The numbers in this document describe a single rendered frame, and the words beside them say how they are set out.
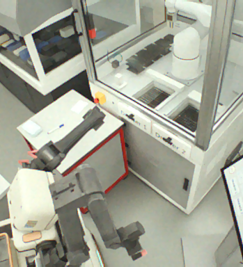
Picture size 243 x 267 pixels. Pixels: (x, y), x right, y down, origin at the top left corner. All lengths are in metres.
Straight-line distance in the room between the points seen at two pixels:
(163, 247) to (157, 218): 0.26
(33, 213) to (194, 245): 1.56
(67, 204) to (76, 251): 0.32
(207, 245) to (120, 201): 0.84
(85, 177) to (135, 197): 1.81
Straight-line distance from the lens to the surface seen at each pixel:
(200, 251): 2.25
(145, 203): 2.42
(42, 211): 0.97
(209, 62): 1.19
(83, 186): 0.65
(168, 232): 2.31
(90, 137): 1.90
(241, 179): 1.38
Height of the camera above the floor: 2.17
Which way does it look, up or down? 48 degrees down
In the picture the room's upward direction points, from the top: 9 degrees counter-clockwise
